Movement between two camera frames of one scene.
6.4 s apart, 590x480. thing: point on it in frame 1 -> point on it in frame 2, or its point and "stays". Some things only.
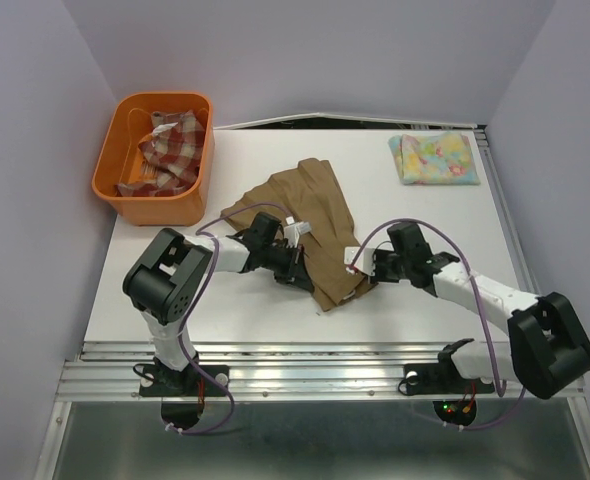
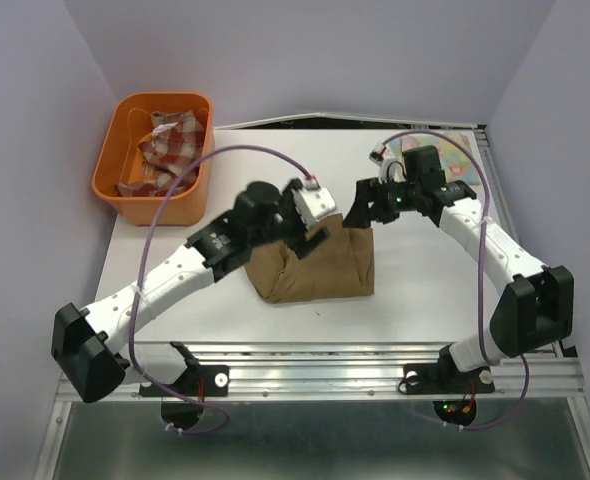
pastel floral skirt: x=445 y=159 stays
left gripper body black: x=282 y=260 -> x=288 y=229
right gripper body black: x=389 y=266 -> x=391 y=200
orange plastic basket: x=154 y=156 stays
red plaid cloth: x=170 y=155 stays
